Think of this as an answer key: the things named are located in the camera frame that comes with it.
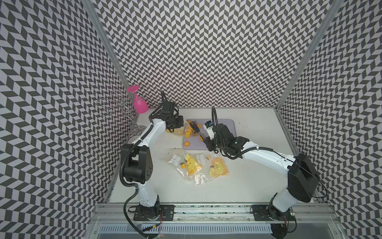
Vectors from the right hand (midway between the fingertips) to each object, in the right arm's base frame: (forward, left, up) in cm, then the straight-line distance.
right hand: (206, 141), depth 84 cm
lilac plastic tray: (+7, +6, -13) cm, 16 cm away
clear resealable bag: (+13, +14, -9) cm, 21 cm away
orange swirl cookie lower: (+6, +12, -12) cm, 18 cm away
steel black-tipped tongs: (+11, +7, 0) cm, 12 cm away
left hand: (+13, +15, +1) cm, 20 cm away
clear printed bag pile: (-10, +5, -11) cm, 16 cm away
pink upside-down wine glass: (+22, +41, +7) cm, 47 cm away
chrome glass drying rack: (+30, +58, -1) cm, 66 cm away
